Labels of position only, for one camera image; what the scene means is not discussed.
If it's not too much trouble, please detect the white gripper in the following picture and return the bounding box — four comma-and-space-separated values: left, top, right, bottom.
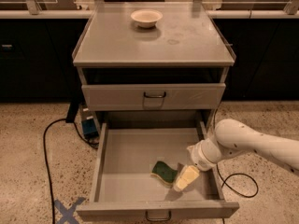
173, 142, 216, 192

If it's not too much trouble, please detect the green and yellow sponge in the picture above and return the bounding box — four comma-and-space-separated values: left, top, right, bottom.
151, 161, 178, 186

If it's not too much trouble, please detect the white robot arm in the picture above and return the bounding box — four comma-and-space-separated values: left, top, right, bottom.
173, 119, 299, 192

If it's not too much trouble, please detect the open grey middle drawer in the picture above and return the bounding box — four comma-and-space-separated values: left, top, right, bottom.
77, 123, 239, 221

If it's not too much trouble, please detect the closed grey top drawer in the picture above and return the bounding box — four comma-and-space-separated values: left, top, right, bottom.
82, 83, 225, 111

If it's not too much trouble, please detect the grey drawer cabinet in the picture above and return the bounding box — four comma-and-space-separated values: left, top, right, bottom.
73, 3, 235, 126

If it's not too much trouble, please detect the dark counter with cabinets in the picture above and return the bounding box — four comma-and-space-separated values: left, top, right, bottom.
0, 19, 299, 103

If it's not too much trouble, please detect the blue power box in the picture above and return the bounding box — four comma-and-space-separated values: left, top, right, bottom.
80, 106, 98, 139

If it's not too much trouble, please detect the blue tape cross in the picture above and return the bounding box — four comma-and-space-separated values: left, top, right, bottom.
54, 197, 85, 224

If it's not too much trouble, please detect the white bowl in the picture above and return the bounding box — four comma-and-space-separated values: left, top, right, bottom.
131, 9, 163, 28

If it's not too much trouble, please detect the black middle drawer handle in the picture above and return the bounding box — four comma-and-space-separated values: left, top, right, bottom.
145, 210, 172, 222

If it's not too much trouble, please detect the black drawer handle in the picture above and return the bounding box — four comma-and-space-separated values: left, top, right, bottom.
145, 210, 172, 222
143, 92, 166, 99

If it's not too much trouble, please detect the black top drawer handle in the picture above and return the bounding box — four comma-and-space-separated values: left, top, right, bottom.
143, 92, 166, 99

